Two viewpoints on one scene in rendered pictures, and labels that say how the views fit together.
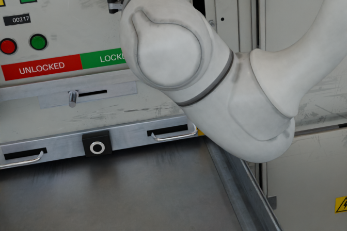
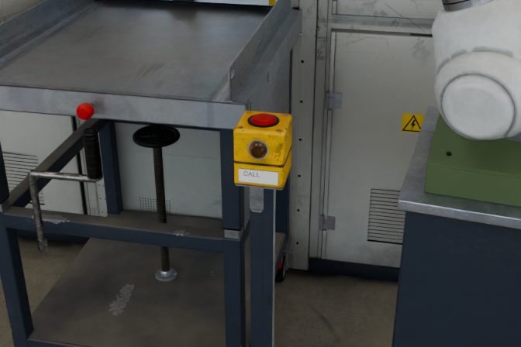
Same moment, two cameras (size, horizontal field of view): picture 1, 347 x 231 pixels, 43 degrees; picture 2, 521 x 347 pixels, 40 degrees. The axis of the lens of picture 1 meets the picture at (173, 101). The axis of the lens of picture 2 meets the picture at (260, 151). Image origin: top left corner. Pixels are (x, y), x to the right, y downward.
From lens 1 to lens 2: 108 cm
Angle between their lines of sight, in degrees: 16
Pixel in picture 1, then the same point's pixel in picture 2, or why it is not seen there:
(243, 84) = not seen: outside the picture
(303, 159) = (370, 59)
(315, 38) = not seen: outside the picture
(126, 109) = not seen: outside the picture
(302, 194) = (368, 98)
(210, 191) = (249, 32)
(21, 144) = not seen: outside the picture
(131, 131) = not seen: outside the picture
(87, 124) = not seen: outside the picture
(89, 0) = not seen: outside the picture
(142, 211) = (191, 31)
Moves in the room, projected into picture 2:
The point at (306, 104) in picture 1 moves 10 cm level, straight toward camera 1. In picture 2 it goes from (376, 1) to (357, 8)
